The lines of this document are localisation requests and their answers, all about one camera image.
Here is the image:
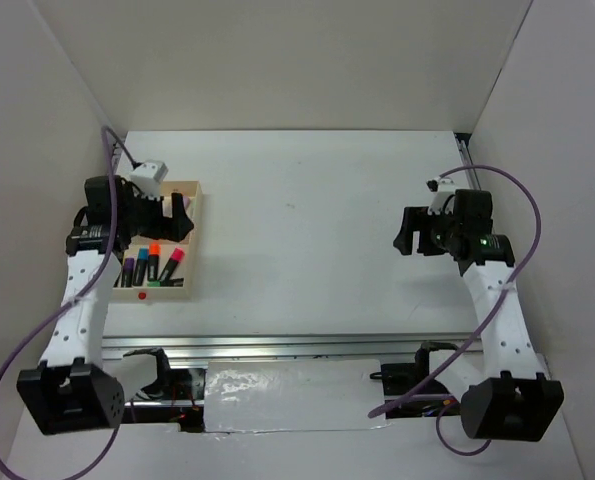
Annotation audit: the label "aluminium table rail frame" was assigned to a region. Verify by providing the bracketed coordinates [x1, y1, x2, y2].
[56, 132, 536, 361]

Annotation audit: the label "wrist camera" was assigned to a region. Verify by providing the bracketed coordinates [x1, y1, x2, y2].
[426, 176, 457, 215]
[129, 160, 168, 198]

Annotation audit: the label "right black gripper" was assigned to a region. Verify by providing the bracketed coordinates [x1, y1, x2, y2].
[393, 205, 463, 256]

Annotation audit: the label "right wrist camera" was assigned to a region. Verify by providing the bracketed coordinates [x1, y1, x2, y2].
[426, 176, 457, 215]

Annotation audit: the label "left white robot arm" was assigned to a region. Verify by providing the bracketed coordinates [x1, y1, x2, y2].
[16, 176, 201, 435]

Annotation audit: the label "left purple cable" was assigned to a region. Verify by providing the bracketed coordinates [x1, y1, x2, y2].
[0, 124, 143, 476]

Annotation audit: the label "wooden sorting tray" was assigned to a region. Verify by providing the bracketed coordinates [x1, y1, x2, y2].
[112, 181, 203, 304]

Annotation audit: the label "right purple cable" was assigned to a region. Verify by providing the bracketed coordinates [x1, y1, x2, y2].
[366, 166, 543, 457]

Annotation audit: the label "yellow cap black highlighter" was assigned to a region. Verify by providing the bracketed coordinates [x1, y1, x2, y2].
[113, 272, 123, 288]

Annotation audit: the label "orange cap black highlighter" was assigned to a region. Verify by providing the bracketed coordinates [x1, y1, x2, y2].
[147, 242, 161, 282]

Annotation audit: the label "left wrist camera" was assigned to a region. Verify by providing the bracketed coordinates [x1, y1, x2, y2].
[129, 160, 168, 198]

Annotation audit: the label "pink cap black highlighter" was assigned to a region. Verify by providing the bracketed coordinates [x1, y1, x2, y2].
[158, 248, 185, 282]

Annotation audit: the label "purple cap black highlighter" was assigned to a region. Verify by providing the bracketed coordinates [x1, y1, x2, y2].
[120, 257, 135, 288]

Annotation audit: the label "blue cap black highlighter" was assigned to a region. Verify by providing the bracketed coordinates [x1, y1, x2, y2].
[132, 248, 148, 286]

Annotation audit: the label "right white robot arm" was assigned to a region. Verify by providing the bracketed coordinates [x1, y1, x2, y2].
[393, 187, 564, 442]

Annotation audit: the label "green cap black highlighter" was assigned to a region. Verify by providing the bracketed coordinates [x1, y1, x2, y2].
[146, 277, 185, 288]

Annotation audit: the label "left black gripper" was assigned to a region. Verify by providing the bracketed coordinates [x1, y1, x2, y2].
[118, 185, 194, 243]

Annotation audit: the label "purple cable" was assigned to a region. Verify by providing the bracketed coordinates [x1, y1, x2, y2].
[0, 124, 143, 476]
[366, 166, 543, 457]

